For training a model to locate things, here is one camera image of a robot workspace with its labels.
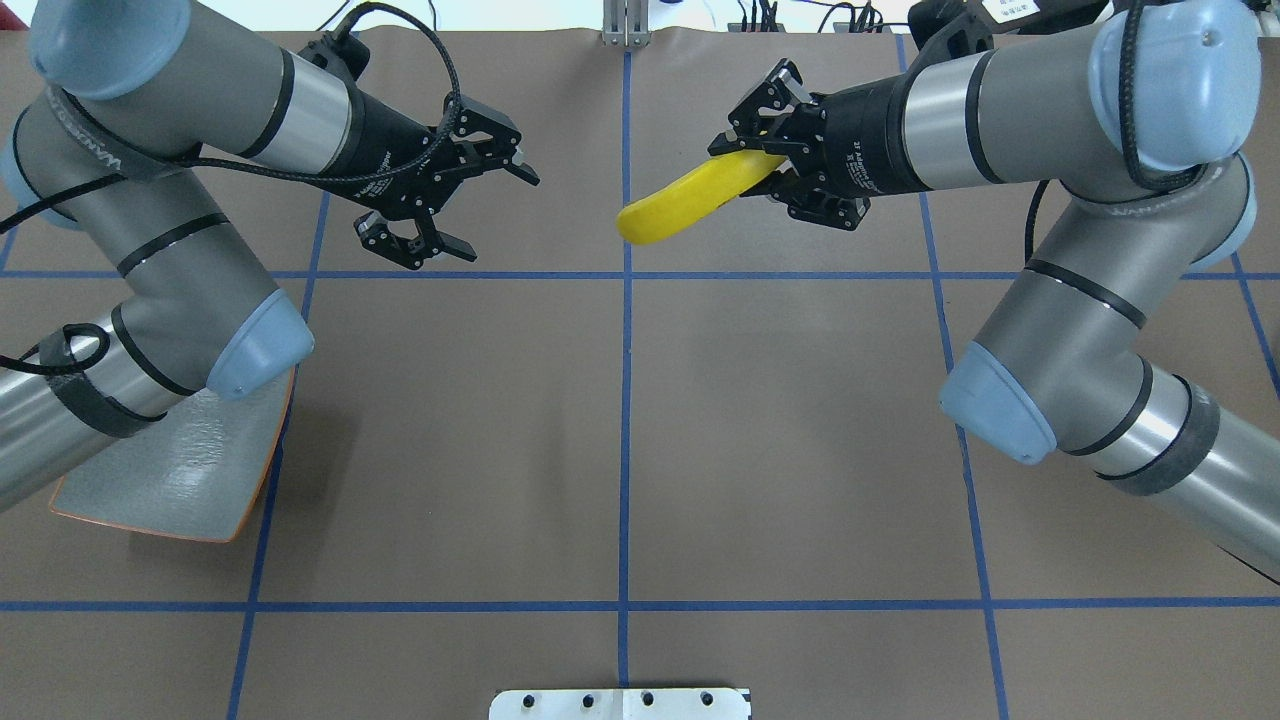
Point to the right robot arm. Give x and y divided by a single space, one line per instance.
1142 120

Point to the aluminium frame post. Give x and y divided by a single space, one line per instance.
626 24

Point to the grey square plate orange rim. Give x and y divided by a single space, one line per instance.
195 477

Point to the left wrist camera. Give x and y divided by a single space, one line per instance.
344 57

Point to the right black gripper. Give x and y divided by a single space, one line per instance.
864 134

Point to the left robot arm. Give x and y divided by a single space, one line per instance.
136 96

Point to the black device with label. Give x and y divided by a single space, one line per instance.
1040 12

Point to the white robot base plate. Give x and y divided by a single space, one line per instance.
623 703

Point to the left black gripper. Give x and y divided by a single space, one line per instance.
386 142

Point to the yellow banana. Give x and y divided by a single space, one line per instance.
694 196

